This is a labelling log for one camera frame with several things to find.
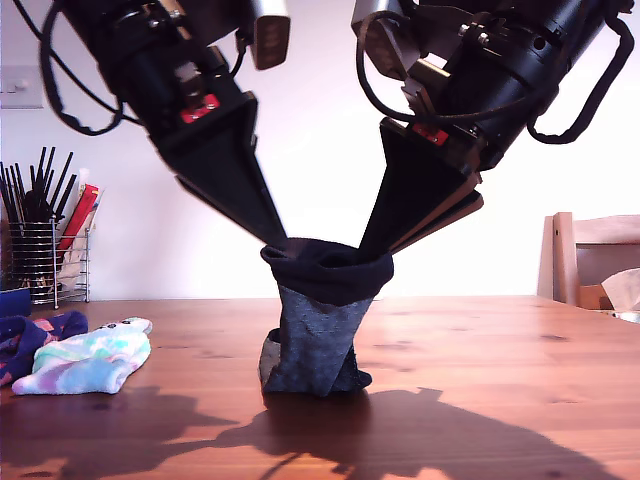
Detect blue box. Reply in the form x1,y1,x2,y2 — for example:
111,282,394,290
0,288,32,318

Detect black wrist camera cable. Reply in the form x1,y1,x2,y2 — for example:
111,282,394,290
354,10,531,125
231,28,252,80

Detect wooden chair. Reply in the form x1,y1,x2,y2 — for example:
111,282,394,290
535,211,640,311

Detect chrome wire utensil caddy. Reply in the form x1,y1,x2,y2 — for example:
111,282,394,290
7,220,92,309

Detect leaf print tissue box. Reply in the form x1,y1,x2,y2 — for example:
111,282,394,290
600,308,640,324

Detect purple sock with pink squares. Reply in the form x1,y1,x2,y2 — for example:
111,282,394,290
0,309,90,387

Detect dark grey sock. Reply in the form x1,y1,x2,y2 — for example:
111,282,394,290
256,238,396,399

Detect white paper packet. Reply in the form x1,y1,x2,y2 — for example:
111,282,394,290
59,240,90,293

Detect pastel tie-dye sock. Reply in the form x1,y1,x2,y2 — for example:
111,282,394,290
10,316,153,397

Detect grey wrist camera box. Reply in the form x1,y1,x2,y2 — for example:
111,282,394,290
349,0,494,82
248,0,293,72

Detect white tissue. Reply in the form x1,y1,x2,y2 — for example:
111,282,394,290
599,267,640,312

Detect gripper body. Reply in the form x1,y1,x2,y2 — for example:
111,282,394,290
401,41,560,172
101,35,252,146

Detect red paper packet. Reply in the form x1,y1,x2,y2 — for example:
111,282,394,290
56,183,102,252

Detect white light switch plate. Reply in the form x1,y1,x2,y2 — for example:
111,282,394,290
0,65,45,110

